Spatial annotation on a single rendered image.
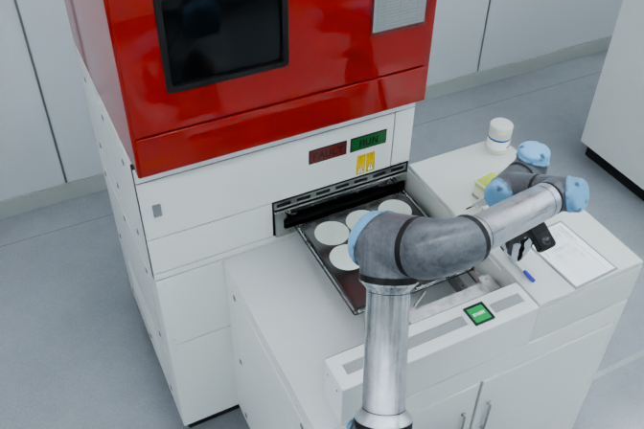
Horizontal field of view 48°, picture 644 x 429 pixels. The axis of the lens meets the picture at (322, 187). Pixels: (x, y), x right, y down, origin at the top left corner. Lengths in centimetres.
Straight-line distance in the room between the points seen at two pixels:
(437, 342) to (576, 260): 47
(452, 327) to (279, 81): 72
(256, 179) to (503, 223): 80
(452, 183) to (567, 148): 199
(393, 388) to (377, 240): 29
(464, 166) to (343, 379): 86
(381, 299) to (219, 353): 112
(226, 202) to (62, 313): 138
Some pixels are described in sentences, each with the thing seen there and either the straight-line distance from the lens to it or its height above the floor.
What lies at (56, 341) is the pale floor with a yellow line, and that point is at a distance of 311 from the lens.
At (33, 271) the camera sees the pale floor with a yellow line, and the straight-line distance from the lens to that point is 341.
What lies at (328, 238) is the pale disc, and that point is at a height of 90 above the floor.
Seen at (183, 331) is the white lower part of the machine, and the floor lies 57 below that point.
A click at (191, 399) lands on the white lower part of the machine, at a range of 256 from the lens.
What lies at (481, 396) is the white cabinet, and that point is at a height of 66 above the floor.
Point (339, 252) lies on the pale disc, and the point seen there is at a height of 90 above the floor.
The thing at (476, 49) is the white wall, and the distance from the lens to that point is 434.
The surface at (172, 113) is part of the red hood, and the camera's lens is 169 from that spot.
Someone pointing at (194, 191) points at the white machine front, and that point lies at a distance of 191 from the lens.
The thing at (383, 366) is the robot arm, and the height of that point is 118.
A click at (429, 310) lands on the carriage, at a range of 191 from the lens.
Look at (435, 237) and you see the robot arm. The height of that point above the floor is 144.
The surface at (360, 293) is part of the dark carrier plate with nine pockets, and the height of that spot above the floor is 90.
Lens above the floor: 233
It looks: 40 degrees down
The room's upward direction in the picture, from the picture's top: 1 degrees clockwise
